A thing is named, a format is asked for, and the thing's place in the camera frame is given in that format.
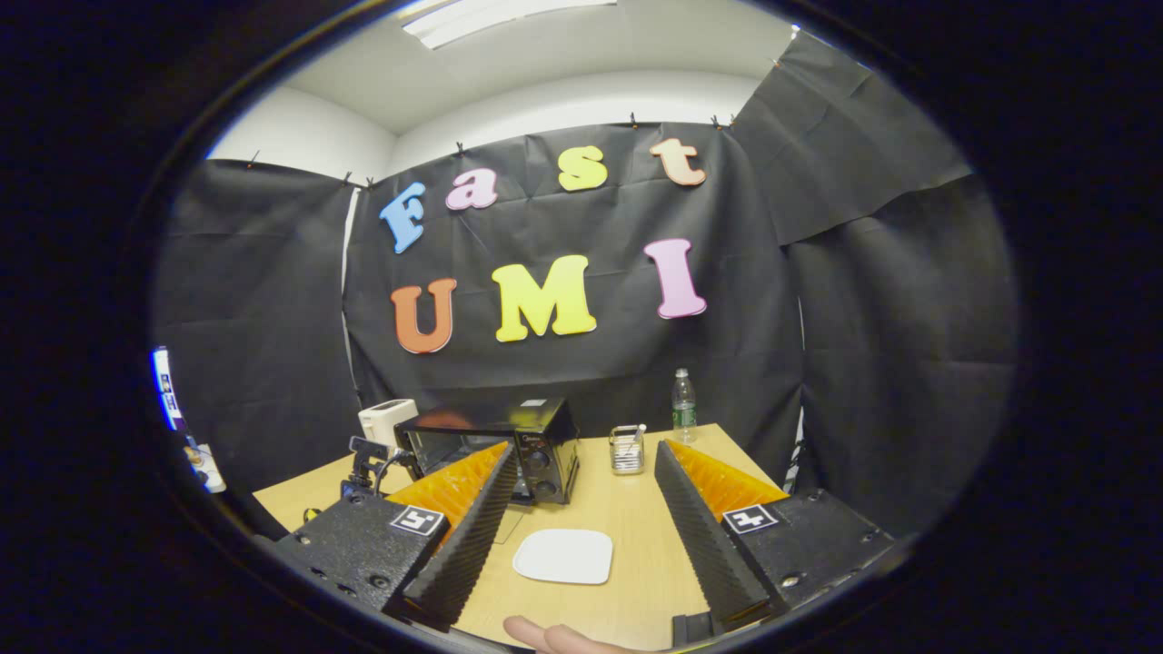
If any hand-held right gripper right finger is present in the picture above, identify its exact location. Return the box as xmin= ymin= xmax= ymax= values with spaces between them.
xmin=653 ymin=440 xmax=899 ymax=649

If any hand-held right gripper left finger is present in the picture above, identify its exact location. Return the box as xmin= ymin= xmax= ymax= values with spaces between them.
xmin=270 ymin=441 xmax=520 ymax=633

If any black electric oven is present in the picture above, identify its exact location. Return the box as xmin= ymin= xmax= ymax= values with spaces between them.
xmin=393 ymin=396 xmax=582 ymax=507

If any white toaster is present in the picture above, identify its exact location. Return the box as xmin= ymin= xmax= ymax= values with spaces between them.
xmin=358 ymin=399 xmax=421 ymax=449

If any white square plate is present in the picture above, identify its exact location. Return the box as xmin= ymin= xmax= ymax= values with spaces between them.
xmin=512 ymin=529 xmax=614 ymax=586

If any clear glass utensil holder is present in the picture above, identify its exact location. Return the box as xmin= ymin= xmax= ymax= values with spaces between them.
xmin=609 ymin=425 xmax=647 ymax=476

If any clear plastic water bottle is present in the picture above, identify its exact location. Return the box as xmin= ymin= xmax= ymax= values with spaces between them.
xmin=671 ymin=368 xmax=699 ymax=445

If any blue and white panel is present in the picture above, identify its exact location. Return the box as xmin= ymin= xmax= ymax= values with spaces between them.
xmin=150 ymin=345 xmax=228 ymax=496

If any black backdrop cloth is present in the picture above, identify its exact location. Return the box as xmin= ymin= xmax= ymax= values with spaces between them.
xmin=153 ymin=32 xmax=1020 ymax=539

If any ceiling light panel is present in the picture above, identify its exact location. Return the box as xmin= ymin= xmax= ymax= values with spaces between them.
xmin=400 ymin=0 xmax=619 ymax=51

